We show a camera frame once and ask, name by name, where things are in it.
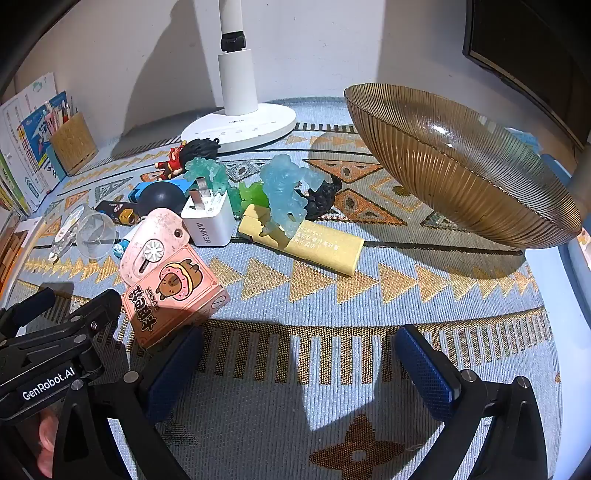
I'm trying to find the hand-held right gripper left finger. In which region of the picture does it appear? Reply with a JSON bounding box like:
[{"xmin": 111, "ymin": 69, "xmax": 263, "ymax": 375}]
[{"xmin": 51, "ymin": 325, "xmax": 205, "ymax": 480}]

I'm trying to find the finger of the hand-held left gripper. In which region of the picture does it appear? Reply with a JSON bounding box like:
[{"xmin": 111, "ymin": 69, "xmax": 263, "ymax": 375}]
[
  {"xmin": 0, "ymin": 287, "xmax": 57, "ymax": 341},
  {"xmin": 23, "ymin": 288, "xmax": 123, "ymax": 366}
]

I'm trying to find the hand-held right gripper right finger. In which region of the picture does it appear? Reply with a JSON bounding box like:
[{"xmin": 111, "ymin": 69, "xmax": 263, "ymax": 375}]
[{"xmin": 392, "ymin": 324, "xmax": 549, "ymax": 480}]

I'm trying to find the small white blue tube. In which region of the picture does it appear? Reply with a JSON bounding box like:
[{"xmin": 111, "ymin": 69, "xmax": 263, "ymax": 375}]
[{"xmin": 111, "ymin": 233, "xmax": 136, "ymax": 257}]

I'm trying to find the pink cartoon card box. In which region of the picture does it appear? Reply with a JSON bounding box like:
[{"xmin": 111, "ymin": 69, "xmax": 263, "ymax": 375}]
[{"xmin": 121, "ymin": 244, "xmax": 232, "ymax": 349}]

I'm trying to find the clear measuring cup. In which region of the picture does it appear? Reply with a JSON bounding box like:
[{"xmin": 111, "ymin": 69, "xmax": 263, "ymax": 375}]
[{"xmin": 69, "ymin": 210, "xmax": 121, "ymax": 264}]

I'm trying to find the black and blue lighter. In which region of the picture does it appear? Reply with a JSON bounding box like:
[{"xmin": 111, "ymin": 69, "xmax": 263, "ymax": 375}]
[{"xmin": 95, "ymin": 199, "xmax": 139, "ymax": 225}]

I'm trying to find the dark blue ball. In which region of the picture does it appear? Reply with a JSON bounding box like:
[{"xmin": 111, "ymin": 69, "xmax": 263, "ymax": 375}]
[{"xmin": 137, "ymin": 181, "xmax": 187, "ymax": 217}]

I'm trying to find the white charger plug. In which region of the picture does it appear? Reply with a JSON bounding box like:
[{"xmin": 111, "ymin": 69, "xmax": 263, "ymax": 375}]
[{"xmin": 180, "ymin": 178, "xmax": 236, "ymax": 247}]

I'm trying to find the yellow rectangular lighter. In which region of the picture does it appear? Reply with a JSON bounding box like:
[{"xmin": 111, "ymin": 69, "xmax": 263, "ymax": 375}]
[{"xmin": 238, "ymin": 204, "xmax": 365, "ymax": 277}]

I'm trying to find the red figurine with black hair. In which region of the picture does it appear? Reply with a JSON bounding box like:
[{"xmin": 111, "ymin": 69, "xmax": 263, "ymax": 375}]
[{"xmin": 154, "ymin": 138, "xmax": 221, "ymax": 182}]

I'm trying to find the green plastic wrapper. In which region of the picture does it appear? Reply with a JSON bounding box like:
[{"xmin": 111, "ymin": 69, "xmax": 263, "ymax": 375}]
[{"xmin": 184, "ymin": 156, "xmax": 230, "ymax": 195}]

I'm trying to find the amber ribbed glass bowl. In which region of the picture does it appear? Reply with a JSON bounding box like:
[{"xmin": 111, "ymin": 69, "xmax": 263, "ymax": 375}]
[{"xmin": 344, "ymin": 83, "xmax": 583, "ymax": 251}]

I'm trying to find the light blue translucent figurine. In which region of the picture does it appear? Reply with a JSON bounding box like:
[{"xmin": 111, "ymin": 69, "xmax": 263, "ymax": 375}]
[{"xmin": 259, "ymin": 154, "xmax": 324, "ymax": 238}]

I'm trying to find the person's left hand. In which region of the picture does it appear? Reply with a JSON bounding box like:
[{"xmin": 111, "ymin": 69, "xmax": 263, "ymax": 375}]
[{"xmin": 38, "ymin": 411, "xmax": 60, "ymax": 469}]

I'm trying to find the orange box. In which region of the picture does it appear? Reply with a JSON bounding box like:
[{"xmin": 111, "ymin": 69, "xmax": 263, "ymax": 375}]
[{"xmin": 0, "ymin": 222, "xmax": 29, "ymax": 289}]

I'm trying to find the blue patterned woven mat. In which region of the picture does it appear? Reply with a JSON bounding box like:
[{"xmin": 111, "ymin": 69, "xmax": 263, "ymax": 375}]
[{"xmin": 0, "ymin": 95, "xmax": 561, "ymax": 480}]

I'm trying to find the row of upright books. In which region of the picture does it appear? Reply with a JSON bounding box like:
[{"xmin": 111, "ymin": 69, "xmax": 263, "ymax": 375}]
[{"xmin": 0, "ymin": 71, "xmax": 70, "ymax": 217}]

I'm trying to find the bundle of pens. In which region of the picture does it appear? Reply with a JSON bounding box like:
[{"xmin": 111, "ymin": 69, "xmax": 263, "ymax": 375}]
[{"xmin": 46, "ymin": 95, "xmax": 79, "ymax": 134}]

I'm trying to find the light blue tissue pack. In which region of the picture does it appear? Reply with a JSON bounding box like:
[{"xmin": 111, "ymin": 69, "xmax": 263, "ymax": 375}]
[{"xmin": 508, "ymin": 129, "xmax": 542, "ymax": 154}]

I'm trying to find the white desk lamp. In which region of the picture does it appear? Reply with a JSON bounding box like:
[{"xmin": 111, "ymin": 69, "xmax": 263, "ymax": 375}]
[{"xmin": 180, "ymin": 0, "xmax": 296, "ymax": 151}]

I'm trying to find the dark monitor screen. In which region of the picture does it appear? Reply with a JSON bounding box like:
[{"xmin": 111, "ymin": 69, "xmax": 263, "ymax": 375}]
[{"xmin": 463, "ymin": 0, "xmax": 591, "ymax": 149}]

